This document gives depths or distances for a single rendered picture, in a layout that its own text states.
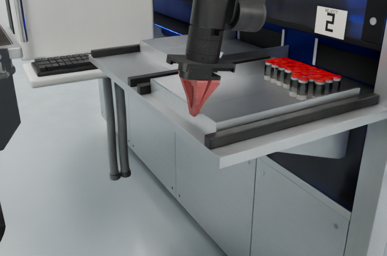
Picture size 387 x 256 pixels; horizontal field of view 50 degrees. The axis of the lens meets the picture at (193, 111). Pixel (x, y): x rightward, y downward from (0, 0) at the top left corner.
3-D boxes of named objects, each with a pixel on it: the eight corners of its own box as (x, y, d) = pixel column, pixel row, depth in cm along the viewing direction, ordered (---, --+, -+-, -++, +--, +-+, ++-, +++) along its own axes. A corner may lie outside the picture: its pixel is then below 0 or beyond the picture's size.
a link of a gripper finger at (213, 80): (214, 121, 70) (224, 68, 67) (177, 123, 66) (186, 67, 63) (194, 108, 75) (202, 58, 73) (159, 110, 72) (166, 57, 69)
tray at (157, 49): (234, 39, 137) (235, 29, 135) (287, 57, 116) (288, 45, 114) (140, 52, 121) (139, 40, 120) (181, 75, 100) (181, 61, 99)
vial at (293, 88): (294, 93, 88) (296, 72, 87) (301, 96, 87) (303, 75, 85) (286, 95, 87) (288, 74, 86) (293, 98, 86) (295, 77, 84)
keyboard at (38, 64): (145, 51, 152) (144, 44, 151) (160, 60, 140) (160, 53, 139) (31, 65, 135) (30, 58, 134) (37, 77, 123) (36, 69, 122)
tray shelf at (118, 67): (226, 42, 141) (226, 36, 141) (413, 110, 85) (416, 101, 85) (88, 61, 120) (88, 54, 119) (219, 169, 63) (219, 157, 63)
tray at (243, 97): (273, 71, 104) (274, 57, 103) (357, 104, 83) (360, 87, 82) (151, 94, 88) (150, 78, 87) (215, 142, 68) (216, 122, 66)
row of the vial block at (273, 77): (269, 77, 98) (270, 58, 97) (325, 101, 84) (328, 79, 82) (261, 79, 97) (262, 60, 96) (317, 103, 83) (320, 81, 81)
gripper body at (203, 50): (235, 75, 69) (243, 31, 67) (182, 75, 64) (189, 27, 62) (214, 66, 74) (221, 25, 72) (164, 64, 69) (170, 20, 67)
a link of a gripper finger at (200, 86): (226, 121, 71) (235, 68, 68) (190, 123, 68) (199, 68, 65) (205, 108, 77) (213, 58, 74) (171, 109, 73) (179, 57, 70)
